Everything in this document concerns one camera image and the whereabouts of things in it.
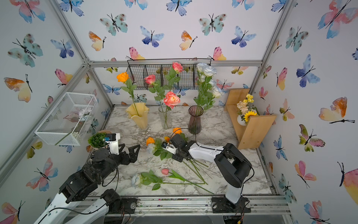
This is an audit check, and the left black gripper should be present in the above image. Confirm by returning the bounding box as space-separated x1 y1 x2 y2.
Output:
97 142 140 182

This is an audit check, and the orange rose pile top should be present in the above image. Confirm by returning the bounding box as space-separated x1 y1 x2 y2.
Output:
170 128 208 185

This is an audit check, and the pink rose small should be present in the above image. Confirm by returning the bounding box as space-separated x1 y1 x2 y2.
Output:
161 169 214 195

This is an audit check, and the pink rose pile top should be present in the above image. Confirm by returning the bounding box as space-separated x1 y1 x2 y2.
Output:
163 91 180 109

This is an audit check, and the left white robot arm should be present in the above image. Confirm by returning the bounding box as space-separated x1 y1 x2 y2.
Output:
35 144 140 224

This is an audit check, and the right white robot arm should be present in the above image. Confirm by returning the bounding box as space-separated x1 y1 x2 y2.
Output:
161 134 252 204

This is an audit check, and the purple ribbed glass vase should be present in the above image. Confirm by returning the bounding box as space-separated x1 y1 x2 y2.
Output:
188 105 204 135

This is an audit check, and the green succulent in pink pot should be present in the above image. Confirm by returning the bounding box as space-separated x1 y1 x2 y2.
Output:
88 130 112 149

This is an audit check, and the clear ribbed glass vase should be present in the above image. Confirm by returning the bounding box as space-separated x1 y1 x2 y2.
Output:
158 105 172 129

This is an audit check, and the yellow wavy glass vase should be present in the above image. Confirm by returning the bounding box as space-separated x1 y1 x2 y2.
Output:
125 102 150 130

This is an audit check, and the wooden corner shelf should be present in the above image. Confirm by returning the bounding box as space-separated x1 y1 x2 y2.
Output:
224 88 277 150

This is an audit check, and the sunflower bouquet in white vase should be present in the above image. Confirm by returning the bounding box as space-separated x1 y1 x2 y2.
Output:
236 94 260 126

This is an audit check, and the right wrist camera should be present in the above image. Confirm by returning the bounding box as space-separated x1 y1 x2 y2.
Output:
161 142 177 155

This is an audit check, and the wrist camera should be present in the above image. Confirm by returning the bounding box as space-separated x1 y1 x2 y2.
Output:
161 142 177 155
105 133 120 155

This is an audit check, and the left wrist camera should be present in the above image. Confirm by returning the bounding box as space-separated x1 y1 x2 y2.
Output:
105 133 120 155

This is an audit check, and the white mesh wall basket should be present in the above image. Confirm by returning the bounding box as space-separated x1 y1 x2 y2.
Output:
34 92 98 146

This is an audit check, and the black wire wall basket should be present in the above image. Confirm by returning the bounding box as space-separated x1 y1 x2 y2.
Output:
127 58 212 90

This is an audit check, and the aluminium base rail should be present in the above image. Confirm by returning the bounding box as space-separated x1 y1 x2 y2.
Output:
81 195 291 217

